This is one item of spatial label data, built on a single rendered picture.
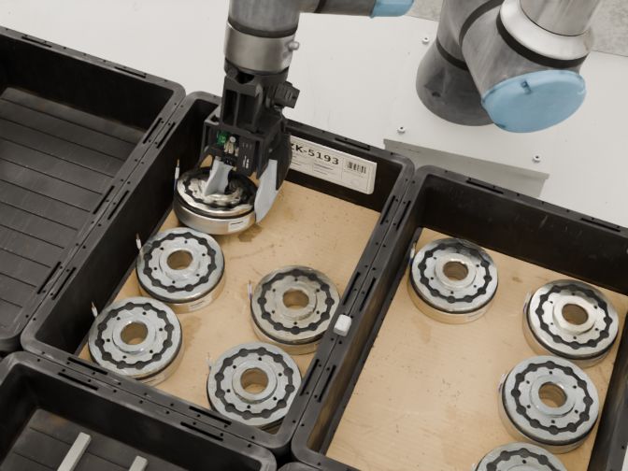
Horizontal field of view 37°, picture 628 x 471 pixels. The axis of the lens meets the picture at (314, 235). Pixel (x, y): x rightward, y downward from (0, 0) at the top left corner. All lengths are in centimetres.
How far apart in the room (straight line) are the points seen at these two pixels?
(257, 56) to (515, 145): 47
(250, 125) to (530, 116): 34
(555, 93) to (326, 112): 46
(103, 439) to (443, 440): 36
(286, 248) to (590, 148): 56
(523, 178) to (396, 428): 45
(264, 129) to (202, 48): 57
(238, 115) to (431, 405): 38
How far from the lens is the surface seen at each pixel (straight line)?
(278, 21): 99
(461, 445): 105
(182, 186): 115
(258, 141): 104
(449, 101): 133
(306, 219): 118
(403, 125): 133
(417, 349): 109
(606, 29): 283
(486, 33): 118
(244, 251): 116
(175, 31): 162
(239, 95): 101
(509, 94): 112
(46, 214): 123
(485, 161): 131
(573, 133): 152
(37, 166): 128
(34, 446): 107
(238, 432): 93
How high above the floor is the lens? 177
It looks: 54 degrees down
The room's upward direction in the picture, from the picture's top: 2 degrees clockwise
